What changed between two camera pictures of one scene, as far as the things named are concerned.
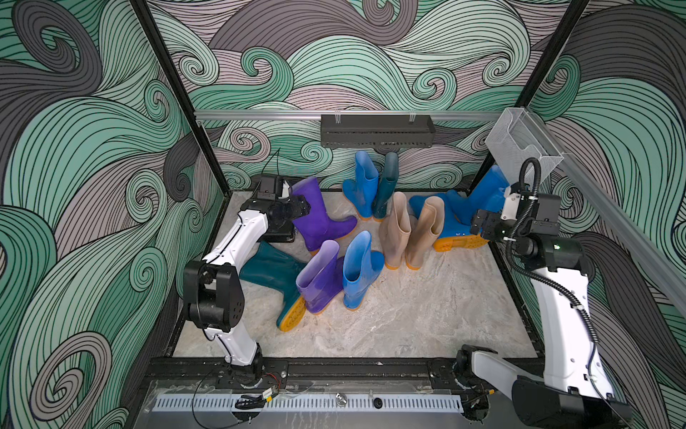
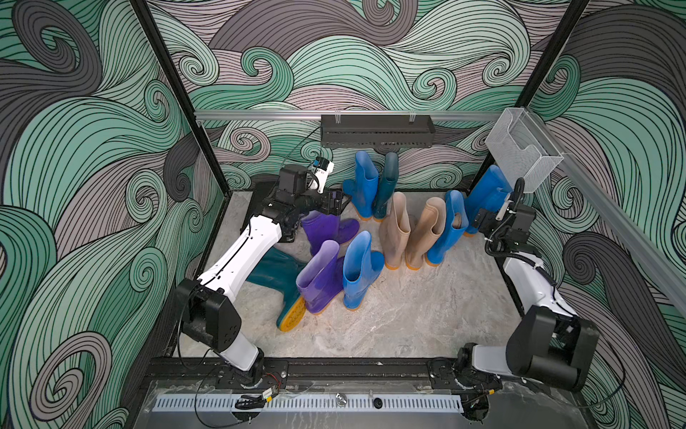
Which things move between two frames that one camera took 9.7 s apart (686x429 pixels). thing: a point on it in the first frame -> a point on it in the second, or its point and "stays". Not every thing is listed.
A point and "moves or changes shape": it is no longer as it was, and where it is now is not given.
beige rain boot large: (393, 232) stays
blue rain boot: (458, 212) moves or changes shape
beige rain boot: (428, 230) stays
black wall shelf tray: (376, 130) stays
